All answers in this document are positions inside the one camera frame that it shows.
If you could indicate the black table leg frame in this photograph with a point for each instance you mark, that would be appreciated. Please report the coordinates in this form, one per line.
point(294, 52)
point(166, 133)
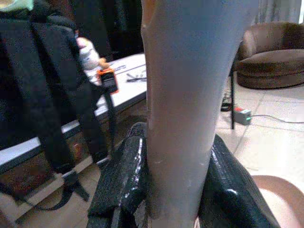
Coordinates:
point(232, 95)

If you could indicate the grey curtain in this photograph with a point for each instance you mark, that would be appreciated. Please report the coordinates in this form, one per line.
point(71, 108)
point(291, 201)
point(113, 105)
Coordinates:
point(278, 9)

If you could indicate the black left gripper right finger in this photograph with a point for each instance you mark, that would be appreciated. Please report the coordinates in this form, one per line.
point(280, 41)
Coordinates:
point(228, 194)

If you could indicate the orange and black device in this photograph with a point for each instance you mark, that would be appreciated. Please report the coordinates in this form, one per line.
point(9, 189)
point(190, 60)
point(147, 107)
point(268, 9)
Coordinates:
point(108, 79)

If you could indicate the grey power strip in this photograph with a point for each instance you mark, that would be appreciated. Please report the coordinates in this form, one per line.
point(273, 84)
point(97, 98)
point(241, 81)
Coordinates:
point(242, 116)

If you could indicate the brown round sofa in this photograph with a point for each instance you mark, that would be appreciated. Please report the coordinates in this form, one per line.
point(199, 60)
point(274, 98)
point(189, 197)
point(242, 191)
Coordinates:
point(273, 66)

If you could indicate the white pink soft object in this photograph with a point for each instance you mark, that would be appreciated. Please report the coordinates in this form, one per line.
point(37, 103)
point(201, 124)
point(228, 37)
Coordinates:
point(88, 54)

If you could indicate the black backpack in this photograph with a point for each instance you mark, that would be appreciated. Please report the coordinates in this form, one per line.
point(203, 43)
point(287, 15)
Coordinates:
point(35, 83)

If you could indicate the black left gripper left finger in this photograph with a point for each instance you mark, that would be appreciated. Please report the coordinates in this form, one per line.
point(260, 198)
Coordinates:
point(118, 180)

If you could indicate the white long table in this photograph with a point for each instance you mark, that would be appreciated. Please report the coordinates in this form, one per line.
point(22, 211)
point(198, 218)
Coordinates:
point(123, 95)

